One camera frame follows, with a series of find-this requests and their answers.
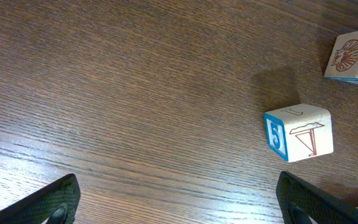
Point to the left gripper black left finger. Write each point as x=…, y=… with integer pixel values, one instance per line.
x=54, y=203

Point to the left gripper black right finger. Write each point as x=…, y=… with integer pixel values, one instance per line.
x=302, y=202

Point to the wooden block blue number five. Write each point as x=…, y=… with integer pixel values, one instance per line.
x=299, y=132

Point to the wooden block with shell drawing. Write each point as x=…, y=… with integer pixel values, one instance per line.
x=343, y=62

